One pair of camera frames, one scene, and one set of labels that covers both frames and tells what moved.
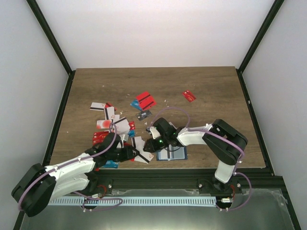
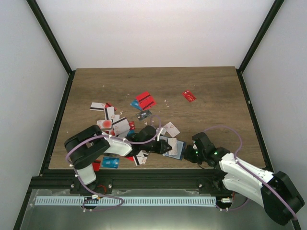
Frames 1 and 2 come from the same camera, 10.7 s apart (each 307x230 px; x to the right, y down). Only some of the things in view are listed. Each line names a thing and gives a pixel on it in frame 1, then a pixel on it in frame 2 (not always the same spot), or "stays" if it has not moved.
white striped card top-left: (97, 106) stays
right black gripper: (153, 147) -> (188, 155)
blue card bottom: (111, 164) stays
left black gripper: (129, 155) -> (160, 150)
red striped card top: (146, 100) stays
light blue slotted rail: (133, 201) stays
